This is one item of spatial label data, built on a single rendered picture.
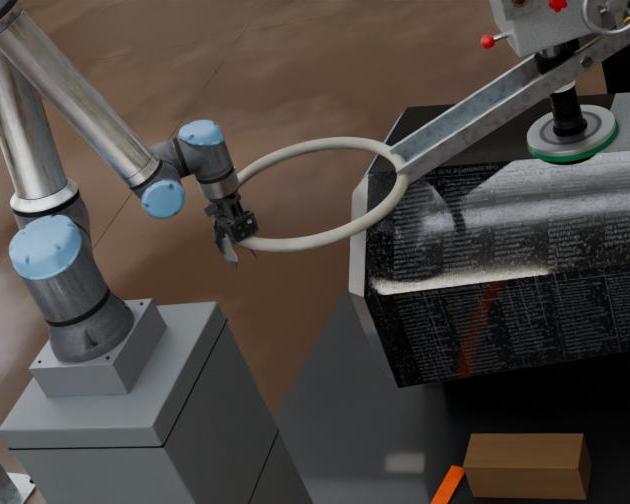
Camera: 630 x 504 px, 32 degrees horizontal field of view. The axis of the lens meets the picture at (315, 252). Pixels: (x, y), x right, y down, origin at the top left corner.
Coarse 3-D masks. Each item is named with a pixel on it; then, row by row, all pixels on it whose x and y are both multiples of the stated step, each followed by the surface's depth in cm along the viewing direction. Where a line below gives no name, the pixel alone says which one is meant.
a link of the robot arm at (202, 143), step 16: (192, 128) 242; (208, 128) 241; (192, 144) 240; (208, 144) 240; (224, 144) 244; (192, 160) 241; (208, 160) 242; (224, 160) 244; (208, 176) 244; (224, 176) 245
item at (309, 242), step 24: (312, 144) 287; (336, 144) 285; (360, 144) 281; (384, 144) 277; (264, 168) 286; (384, 216) 253; (264, 240) 252; (288, 240) 250; (312, 240) 248; (336, 240) 249
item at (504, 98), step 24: (624, 24) 248; (600, 48) 250; (528, 72) 264; (552, 72) 252; (576, 72) 253; (480, 96) 266; (504, 96) 265; (528, 96) 255; (432, 120) 269; (456, 120) 268; (480, 120) 257; (504, 120) 257; (408, 144) 271; (432, 144) 270; (456, 144) 260; (408, 168) 262; (432, 168) 262
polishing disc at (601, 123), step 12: (588, 108) 272; (600, 108) 270; (540, 120) 274; (552, 120) 273; (588, 120) 267; (600, 120) 266; (612, 120) 264; (528, 132) 272; (540, 132) 270; (552, 132) 268; (588, 132) 263; (600, 132) 261; (612, 132) 261; (540, 144) 265; (552, 144) 264; (564, 144) 262; (576, 144) 260; (588, 144) 259; (600, 144) 259
